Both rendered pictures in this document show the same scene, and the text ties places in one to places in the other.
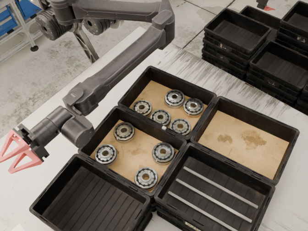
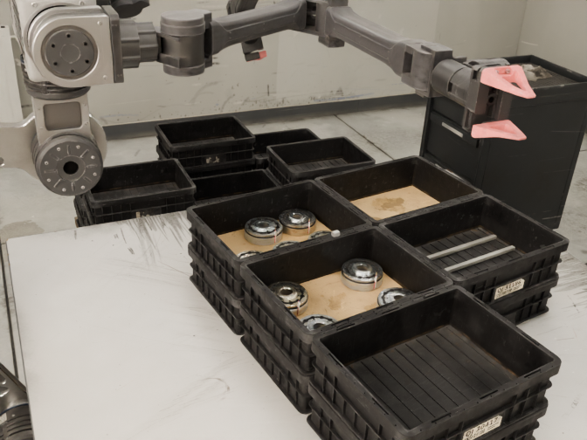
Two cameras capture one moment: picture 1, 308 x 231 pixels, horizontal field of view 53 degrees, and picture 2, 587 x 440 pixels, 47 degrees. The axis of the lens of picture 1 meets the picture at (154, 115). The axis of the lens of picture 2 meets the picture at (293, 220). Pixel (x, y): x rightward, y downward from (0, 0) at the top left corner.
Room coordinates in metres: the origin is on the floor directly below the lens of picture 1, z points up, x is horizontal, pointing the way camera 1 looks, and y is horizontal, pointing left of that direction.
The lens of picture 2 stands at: (0.34, 1.36, 1.78)
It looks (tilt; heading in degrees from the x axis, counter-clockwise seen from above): 29 degrees down; 290
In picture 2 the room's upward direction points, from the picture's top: 3 degrees clockwise
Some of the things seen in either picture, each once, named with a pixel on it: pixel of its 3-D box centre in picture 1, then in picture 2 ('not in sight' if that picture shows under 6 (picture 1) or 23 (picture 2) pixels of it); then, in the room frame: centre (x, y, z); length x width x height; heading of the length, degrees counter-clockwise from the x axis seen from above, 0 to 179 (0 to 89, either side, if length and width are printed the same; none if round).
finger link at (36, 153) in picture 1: (22, 156); (503, 119); (0.38, 0.35, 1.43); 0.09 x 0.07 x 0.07; 135
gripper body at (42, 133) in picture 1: (41, 134); (476, 92); (0.44, 0.30, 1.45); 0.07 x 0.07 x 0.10; 45
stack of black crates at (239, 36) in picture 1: (232, 50); (140, 228); (1.74, -0.66, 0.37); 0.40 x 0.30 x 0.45; 46
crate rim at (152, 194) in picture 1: (132, 147); (345, 277); (0.66, 0.11, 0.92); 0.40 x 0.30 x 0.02; 54
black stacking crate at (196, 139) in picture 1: (242, 142); (396, 204); (0.67, -0.39, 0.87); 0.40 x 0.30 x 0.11; 54
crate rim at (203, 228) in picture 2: (167, 100); (279, 219); (0.90, -0.07, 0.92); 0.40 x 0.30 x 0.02; 54
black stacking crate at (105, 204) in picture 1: (92, 208); (431, 374); (0.42, 0.29, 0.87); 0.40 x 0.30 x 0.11; 54
